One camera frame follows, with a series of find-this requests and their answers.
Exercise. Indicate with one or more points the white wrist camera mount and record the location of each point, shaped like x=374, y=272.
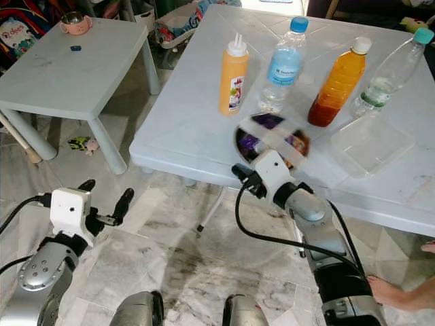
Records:
x=270, y=173
x=69, y=212

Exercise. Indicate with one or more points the small blue cap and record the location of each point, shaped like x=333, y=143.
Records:
x=76, y=48

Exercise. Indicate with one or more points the orange juice bottle white cap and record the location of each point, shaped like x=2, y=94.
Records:
x=340, y=85

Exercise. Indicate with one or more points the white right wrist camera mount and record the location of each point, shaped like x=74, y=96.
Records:
x=270, y=173

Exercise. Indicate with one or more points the yellow black toy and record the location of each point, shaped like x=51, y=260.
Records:
x=81, y=145

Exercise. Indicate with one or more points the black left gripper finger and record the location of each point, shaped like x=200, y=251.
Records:
x=124, y=204
x=87, y=185

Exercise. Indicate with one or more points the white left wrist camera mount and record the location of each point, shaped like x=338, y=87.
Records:
x=69, y=212

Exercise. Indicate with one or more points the grey robot leg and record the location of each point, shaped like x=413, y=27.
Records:
x=139, y=310
x=245, y=311

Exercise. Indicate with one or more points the small light blue table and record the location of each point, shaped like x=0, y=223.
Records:
x=71, y=78

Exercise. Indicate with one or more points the grey left robot leg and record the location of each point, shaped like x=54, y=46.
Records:
x=139, y=310

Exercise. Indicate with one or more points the large light blue plastic table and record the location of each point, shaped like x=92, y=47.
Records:
x=190, y=129

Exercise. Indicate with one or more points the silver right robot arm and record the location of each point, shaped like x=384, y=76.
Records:
x=333, y=238

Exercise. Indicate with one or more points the clear plastic container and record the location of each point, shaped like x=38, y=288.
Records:
x=374, y=146

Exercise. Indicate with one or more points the blue capped water bottle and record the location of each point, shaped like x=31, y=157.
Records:
x=284, y=64

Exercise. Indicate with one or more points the orange squeeze sauce bottle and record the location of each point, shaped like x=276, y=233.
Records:
x=234, y=80

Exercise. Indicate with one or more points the colourful backpack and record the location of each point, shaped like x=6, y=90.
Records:
x=24, y=34

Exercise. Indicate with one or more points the pink cup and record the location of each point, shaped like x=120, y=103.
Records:
x=75, y=25

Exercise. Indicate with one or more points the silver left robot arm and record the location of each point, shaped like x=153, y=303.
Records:
x=44, y=278

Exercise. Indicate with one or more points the dark purple snack packet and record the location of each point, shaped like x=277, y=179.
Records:
x=272, y=139

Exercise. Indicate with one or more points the grey right robot leg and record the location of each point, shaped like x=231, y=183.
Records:
x=245, y=311

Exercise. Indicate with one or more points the clear bottle green label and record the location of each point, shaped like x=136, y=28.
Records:
x=380, y=88

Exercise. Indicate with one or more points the person bare foot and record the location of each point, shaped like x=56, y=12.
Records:
x=401, y=295
x=429, y=247

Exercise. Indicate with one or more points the white baby high chair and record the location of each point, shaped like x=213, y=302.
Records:
x=180, y=28

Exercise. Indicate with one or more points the wooden stick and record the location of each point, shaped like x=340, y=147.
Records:
x=20, y=139

